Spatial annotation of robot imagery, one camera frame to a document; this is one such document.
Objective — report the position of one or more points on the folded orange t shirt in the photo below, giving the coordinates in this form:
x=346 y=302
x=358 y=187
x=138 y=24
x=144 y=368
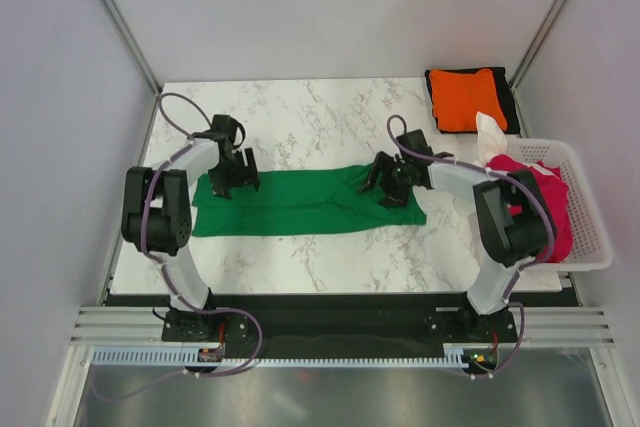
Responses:
x=457 y=98

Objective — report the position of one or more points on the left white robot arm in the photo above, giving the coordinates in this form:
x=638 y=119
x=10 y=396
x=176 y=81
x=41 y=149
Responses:
x=156 y=214

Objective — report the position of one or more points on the green t shirt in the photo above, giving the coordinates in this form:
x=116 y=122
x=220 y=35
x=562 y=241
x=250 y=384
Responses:
x=299 y=202

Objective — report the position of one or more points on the folded black t shirt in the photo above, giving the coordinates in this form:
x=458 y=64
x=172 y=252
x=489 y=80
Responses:
x=505 y=96

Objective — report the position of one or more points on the aluminium frame post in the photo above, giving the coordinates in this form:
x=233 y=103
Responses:
x=126 y=35
x=544 y=30

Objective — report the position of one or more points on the white plastic basket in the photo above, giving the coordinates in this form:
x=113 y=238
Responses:
x=591 y=248

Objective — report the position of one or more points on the white slotted cable duct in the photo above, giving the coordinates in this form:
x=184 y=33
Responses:
x=202 y=357

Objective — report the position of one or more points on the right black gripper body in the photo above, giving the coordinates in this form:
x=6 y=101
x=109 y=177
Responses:
x=400 y=169

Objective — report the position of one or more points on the aluminium extrusion rail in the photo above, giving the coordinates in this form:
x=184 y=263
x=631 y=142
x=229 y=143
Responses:
x=584 y=327

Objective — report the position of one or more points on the left aluminium frame post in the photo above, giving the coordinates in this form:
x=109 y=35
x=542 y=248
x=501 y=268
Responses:
x=126 y=35

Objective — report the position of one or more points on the white t shirt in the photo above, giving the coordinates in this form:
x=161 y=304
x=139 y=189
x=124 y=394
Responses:
x=490 y=142

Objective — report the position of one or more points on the right aluminium frame post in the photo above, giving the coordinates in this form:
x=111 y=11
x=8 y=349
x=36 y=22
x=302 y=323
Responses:
x=544 y=30

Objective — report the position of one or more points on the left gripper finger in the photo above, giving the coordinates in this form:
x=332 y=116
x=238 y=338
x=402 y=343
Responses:
x=247 y=173
x=219 y=183

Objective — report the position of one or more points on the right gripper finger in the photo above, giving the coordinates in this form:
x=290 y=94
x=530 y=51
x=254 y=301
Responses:
x=396 y=193
x=379 y=174

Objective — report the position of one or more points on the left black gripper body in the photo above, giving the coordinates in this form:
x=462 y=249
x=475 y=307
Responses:
x=237 y=164

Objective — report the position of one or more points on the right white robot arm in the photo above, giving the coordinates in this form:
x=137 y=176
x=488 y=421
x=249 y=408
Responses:
x=513 y=220

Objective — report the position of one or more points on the red t shirt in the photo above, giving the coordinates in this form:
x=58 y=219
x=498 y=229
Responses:
x=555 y=193

